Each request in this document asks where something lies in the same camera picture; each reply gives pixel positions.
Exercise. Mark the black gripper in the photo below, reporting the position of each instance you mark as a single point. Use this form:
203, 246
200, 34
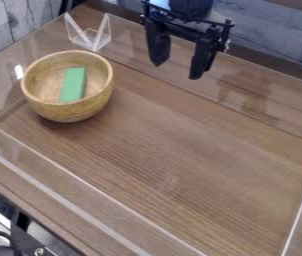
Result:
193, 15

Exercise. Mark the green stick block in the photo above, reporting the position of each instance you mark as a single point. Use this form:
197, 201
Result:
73, 84

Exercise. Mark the wooden bowl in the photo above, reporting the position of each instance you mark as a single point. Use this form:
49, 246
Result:
42, 80

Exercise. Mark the clear acrylic corner bracket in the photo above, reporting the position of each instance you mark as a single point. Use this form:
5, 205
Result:
89, 39

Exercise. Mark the clear acrylic front wall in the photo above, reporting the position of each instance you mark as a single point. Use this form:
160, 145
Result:
82, 215

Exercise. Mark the black table leg bracket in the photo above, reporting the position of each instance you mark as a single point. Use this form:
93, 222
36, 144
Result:
26, 245

